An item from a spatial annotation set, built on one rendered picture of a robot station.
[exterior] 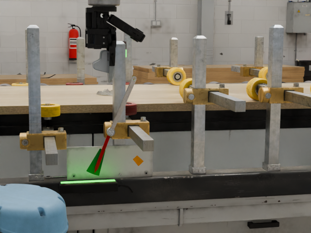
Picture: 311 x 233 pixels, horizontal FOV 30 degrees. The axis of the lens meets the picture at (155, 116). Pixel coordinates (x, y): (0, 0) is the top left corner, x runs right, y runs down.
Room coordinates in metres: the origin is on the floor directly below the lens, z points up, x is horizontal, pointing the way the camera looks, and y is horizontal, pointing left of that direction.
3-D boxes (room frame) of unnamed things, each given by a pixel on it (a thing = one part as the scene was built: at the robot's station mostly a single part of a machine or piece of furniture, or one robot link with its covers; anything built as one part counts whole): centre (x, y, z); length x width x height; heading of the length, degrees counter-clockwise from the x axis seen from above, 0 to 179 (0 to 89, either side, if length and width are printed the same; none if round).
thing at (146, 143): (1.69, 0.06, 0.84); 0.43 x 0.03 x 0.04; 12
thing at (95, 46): (1.66, 0.15, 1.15); 0.09 x 0.08 x 0.12; 102
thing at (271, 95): (1.85, -0.40, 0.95); 0.14 x 0.06 x 0.05; 102
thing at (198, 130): (1.80, -0.13, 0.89); 0.04 x 0.04 x 0.48; 12
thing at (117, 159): (1.72, 0.14, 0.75); 0.26 x 0.01 x 0.10; 102
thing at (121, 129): (1.75, 0.09, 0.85); 0.14 x 0.06 x 0.05; 102
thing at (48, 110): (1.85, 0.35, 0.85); 0.08 x 0.08 x 0.11
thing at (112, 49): (1.64, 0.13, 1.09); 0.05 x 0.02 x 0.09; 12
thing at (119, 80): (1.75, 0.11, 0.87); 0.04 x 0.04 x 0.48; 12
